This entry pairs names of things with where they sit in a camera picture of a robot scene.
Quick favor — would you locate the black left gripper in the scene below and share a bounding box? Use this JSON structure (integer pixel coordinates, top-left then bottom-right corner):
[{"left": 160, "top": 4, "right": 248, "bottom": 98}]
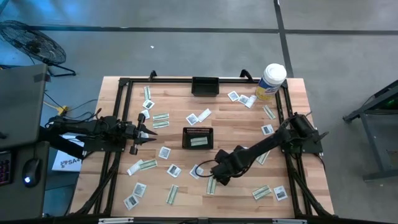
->
[{"left": 123, "top": 113, "right": 158, "bottom": 156}]

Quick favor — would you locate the black slotted plastic basket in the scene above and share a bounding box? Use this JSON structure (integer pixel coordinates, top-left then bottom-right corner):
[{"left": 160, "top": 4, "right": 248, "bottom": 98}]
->
[
  {"left": 182, "top": 126, "right": 215, "bottom": 151},
  {"left": 190, "top": 76, "right": 220, "bottom": 98}
]

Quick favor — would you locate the white printed paper sheet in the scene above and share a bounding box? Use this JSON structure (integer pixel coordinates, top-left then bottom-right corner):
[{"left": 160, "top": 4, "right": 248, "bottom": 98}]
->
[{"left": 51, "top": 134, "right": 84, "bottom": 173}]

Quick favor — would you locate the black diagonal bar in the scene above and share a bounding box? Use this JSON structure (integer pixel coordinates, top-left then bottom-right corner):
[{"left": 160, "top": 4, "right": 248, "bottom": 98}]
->
[{"left": 37, "top": 125, "right": 87, "bottom": 160}]

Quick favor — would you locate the Lysol disinfecting wipes canister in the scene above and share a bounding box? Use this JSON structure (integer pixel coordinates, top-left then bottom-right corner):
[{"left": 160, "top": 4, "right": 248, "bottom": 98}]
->
[{"left": 255, "top": 63, "right": 288, "bottom": 102}]

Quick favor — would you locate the black computer mouse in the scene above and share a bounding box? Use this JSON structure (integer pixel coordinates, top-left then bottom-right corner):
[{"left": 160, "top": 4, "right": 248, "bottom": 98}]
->
[{"left": 22, "top": 157, "right": 42, "bottom": 189}]

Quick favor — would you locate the grey monitor back panel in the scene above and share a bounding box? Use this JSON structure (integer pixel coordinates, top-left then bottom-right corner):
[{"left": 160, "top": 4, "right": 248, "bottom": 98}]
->
[{"left": 0, "top": 63, "right": 50, "bottom": 149}]

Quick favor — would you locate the black floor fan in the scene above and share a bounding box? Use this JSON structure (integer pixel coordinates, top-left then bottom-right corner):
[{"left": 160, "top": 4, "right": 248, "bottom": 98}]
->
[{"left": 0, "top": 19, "right": 77, "bottom": 78}]

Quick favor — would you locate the backlit keyboard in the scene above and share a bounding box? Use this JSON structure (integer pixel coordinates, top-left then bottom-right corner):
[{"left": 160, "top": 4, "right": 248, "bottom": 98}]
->
[{"left": 0, "top": 151, "right": 13, "bottom": 187}]

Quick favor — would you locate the grey desk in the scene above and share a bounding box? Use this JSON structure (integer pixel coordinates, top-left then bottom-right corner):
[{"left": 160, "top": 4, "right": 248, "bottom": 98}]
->
[{"left": 0, "top": 141, "right": 50, "bottom": 222}]

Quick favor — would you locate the grey metal cart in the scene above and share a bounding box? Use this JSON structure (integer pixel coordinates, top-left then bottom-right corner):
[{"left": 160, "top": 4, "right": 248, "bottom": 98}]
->
[{"left": 342, "top": 79, "right": 398, "bottom": 183}]

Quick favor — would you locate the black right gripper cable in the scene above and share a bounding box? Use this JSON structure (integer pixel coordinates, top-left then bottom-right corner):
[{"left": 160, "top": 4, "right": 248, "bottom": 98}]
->
[{"left": 195, "top": 159, "right": 218, "bottom": 179}]

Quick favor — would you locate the grey metal bracket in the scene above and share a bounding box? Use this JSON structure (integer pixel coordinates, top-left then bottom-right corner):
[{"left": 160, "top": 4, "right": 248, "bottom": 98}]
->
[
  {"left": 272, "top": 218, "right": 308, "bottom": 224},
  {"left": 98, "top": 217, "right": 135, "bottom": 224}
]

